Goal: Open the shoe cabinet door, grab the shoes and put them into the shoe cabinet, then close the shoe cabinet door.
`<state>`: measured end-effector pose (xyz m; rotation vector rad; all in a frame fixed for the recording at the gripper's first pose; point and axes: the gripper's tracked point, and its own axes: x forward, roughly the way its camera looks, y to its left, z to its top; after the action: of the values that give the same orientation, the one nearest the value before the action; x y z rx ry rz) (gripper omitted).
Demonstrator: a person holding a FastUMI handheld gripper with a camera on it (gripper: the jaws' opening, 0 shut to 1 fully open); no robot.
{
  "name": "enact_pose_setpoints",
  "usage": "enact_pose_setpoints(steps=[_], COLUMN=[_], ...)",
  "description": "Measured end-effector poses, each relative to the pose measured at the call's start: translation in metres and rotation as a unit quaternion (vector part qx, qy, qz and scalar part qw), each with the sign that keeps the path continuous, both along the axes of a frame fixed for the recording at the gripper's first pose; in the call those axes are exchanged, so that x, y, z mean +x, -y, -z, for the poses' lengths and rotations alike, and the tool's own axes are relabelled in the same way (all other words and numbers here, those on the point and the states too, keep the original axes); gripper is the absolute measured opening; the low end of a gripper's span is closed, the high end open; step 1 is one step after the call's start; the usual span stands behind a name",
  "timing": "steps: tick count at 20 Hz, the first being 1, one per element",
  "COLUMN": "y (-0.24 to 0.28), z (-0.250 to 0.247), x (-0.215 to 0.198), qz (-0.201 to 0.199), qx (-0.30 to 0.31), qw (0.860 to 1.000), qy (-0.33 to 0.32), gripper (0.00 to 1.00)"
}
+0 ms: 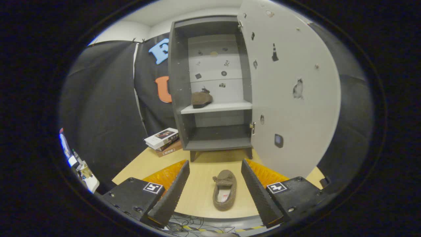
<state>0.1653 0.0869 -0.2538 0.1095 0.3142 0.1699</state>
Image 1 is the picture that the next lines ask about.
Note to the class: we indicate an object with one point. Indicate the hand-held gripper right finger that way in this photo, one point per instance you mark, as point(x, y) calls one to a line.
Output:
point(261, 200)

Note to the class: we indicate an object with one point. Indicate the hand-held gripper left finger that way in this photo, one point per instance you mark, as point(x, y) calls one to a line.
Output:
point(169, 200)

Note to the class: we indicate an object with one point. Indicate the brown fuzzy slipper shoe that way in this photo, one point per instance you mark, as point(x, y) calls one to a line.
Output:
point(201, 98)
point(225, 182)

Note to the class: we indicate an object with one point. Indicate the light grey shoe cabinet door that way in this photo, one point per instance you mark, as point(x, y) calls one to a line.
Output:
point(296, 131)

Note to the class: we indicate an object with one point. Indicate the dark grey shoe cabinet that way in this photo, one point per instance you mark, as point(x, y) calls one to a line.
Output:
point(179, 82)

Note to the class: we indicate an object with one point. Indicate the brown book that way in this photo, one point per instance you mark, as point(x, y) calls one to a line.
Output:
point(169, 151)

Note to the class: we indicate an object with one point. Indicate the colourful clutter pile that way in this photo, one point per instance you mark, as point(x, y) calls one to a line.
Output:
point(82, 171)

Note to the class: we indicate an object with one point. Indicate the black backdrop cloth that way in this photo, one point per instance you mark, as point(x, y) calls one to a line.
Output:
point(98, 98)

